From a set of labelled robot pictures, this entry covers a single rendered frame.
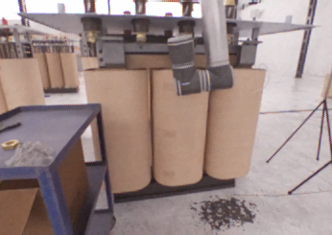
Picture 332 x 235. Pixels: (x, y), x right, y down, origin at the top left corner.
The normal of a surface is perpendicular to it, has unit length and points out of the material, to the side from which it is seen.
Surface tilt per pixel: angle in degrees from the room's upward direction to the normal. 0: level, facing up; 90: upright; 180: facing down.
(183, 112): 90
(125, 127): 90
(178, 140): 90
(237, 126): 90
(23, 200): 26
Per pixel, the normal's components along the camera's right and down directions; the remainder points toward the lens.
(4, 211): 0.07, -0.72
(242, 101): 0.18, 0.31
